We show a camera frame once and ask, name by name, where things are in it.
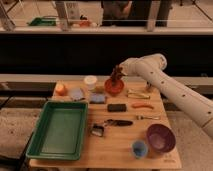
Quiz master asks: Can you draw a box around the dark red grape bunch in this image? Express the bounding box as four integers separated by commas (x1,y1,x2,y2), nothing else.
110,65,124,85

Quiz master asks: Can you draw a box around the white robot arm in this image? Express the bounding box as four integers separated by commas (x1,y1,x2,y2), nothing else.
120,53,213,139

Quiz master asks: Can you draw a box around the red bowl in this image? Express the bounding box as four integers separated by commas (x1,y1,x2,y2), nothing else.
104,79,124,96

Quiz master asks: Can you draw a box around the purple bowl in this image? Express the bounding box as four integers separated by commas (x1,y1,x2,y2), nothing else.
146,124,176,153

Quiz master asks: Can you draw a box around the blue sponge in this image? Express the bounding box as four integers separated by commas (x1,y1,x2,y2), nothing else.
89,94,106,104

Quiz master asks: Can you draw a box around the white cup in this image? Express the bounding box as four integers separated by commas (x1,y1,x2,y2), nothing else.
84,75,97,90

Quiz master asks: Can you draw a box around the black rectangular block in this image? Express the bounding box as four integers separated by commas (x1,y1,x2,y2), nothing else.
107,104,127,112

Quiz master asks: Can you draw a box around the light blue cloth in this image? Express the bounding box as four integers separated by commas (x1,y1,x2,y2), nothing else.
69,88,84,101

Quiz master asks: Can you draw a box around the orange carrot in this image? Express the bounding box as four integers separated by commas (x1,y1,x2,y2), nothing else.
131,103,154,109

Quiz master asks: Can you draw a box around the black binder clip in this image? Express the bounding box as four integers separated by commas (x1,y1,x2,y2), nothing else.
91,124,105,137

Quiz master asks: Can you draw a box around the wooden table board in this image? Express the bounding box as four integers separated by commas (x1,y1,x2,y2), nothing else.
29,90,181,170

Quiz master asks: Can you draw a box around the silver fork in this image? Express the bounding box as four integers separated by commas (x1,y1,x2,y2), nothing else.
136,116,160,120

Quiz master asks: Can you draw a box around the orange fruit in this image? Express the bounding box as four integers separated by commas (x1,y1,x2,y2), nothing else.
55,83,67,96

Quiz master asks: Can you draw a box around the green plastic tray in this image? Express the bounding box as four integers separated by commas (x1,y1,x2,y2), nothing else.
26,101,88,161

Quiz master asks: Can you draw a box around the small blue cup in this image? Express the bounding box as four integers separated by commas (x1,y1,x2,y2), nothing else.
132,140,148,159

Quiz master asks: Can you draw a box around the person in background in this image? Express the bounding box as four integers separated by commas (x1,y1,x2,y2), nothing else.
101,0,132,26

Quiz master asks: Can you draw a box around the green tray in background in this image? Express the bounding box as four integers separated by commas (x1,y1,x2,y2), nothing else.
28,17,56,26

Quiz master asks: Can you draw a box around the black handled knife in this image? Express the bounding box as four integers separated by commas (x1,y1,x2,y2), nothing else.
104,119,133,127

